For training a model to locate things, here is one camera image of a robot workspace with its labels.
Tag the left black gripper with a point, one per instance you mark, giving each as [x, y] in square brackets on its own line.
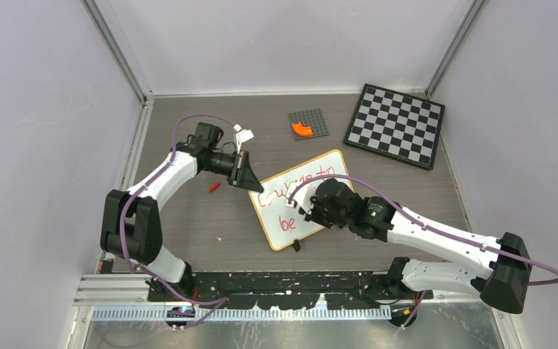
[242, 174]

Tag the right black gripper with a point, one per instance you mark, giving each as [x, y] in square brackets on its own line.
[314, 215]

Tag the red marker cap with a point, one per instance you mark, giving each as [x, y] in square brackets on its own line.
[214, 187]

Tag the yellow framed whiteboard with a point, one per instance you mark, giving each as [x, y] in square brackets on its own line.
[283, 225]

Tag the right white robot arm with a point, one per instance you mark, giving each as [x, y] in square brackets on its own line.
[494, 269]

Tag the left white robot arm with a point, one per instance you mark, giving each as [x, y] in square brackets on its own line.
[131, 224]

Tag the orange curved block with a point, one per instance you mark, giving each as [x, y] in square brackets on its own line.
[302, 130]

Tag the grey lego baseplate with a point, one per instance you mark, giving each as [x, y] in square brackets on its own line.
[311, 117]

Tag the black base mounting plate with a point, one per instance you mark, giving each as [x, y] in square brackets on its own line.
[341, 290]

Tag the black white chessboard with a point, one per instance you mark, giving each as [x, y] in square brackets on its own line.
[397, 125]

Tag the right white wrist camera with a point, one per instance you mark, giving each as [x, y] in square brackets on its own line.
[302, 201]

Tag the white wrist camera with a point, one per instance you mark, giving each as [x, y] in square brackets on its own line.
[241, 136]
[302, 201]

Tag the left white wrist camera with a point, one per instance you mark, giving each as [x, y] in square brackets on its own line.
[241, 136]

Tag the white slotted cable duct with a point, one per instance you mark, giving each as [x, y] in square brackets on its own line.
[190, 314]

